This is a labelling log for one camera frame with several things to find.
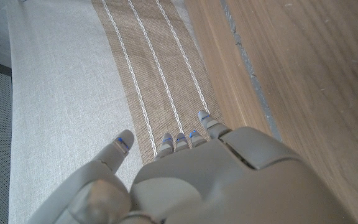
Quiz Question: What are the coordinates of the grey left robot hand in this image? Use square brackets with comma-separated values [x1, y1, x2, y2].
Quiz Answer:
[26, 110, 358, 224]

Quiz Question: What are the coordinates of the grey tape outline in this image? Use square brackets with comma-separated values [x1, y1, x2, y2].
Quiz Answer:
[219, 0, 283, 142]

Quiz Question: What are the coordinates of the beige striped cloth backdrop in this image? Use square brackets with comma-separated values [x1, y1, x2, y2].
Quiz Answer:
[6, 0, 226, 224]

